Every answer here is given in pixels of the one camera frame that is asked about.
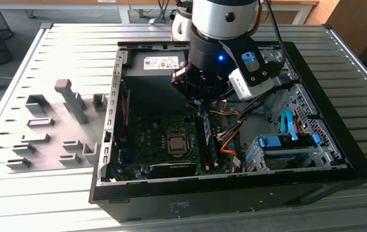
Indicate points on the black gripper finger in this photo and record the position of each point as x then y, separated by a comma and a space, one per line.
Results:
179, 81
219, 87

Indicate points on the blue RAM stick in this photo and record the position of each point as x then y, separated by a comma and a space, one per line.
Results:
208, 131

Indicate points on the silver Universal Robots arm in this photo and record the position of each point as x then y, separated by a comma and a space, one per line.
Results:
215, 21

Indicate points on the black RAM slot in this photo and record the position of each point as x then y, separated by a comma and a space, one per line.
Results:
199, 142

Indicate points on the blue plastic disk carrier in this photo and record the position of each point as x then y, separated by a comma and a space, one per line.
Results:
270, 141
247, 58

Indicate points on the grey power supply unit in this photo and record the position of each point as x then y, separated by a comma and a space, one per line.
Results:
135, 70

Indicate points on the black CPU socket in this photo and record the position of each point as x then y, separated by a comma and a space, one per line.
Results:
178, 134

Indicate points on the grey metal drive cage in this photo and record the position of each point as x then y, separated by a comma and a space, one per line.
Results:
291, 60
299, 154

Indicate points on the silver CPU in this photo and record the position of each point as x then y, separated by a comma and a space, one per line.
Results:
176, 143

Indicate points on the green motherboard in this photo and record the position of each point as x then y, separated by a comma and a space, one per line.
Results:
144, 145

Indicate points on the black hard disk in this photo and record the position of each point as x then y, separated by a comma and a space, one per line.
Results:
299, 141

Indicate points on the black graphics card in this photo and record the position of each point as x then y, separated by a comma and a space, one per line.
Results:
172, 169

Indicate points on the grey plastic parts rack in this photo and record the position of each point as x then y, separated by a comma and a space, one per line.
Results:
70, 135

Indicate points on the black PC case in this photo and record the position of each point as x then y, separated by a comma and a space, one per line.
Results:
202, 200

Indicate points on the brown wooden cabinet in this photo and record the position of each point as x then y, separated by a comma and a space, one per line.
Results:
356, 21

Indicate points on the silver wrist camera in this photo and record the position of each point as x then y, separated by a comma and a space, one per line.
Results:
250, 93

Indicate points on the black camera bracket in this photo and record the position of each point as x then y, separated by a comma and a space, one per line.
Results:
267, 68

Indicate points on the wooden desk with white frame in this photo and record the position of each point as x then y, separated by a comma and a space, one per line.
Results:
303, 14

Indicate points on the wooden desk with grey frame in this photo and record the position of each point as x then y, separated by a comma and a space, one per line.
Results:
57, 6

